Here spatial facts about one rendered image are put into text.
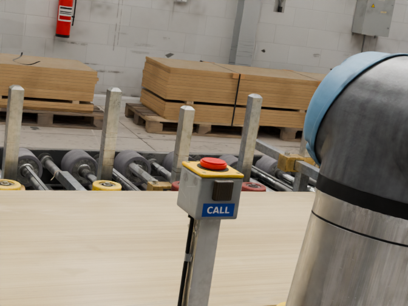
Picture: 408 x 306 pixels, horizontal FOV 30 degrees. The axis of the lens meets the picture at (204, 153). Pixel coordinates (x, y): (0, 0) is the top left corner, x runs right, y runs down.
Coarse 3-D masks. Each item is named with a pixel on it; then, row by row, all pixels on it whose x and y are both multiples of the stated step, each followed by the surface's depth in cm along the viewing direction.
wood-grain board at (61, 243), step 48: (0, 192) 191; (48, 192) 197; (96, 192) 203; (144, 192) 210; (288, 192) 232; (0, 240) 159; (48, 240) 163; (96, 240) 168; (144, 240) 172; (240, 240) 182; (288, 240) 187; (0, 288) 137; (48, 288) 140; (96, 288) 143; (144, 288) 146; (240, 288) 153; (288, 288) 156
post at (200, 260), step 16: (192, 224) 113; (208, 224) 112; (192, 240) 114; (208, 240) 113; (192, 256) 113; (208, 256) 114; (192, 272) 113; (208, 272) 115; (192, 288) 114; (208, 288) 115; (192, 304) 115
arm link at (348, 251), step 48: (336, 96) 65; (384, 96) 62; (336, 144) 65; (384, 144) 61; (336, 192) 64; (384, 192) 62; (336, 240) 64; (384, 240) 62; (336, 288) 64; (384, 288) 63
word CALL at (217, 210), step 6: (204, 204) 109; (210, 204) 110; (216, 204) 110; (222, 204) 111; (228, 204) 111; (234, 204) 111; (204, 210) 109; (210, 210) 110; (216, 210) 110; (222, 210) 111; (228, 210) 111; (204, 216) 110; (210, 216) 110; (216, 216) 111; (222, 216) 111; (228, 216) 112
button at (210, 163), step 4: (200, 160) 112; (204, 160) 111; (208, 160) 112; (212, 160) 112; (216, 160) 112; (220, 160) 113; (200, 164) 112; (204, 164) 111; (208, 164) 110; (212, 164) 110; (216, 164) 110; (220, 164) 111; (224, 164) 111; (208, 168) 111; (212, 168) 111; (216, 168) 110; (220, 168) 111; (224, 168) 111
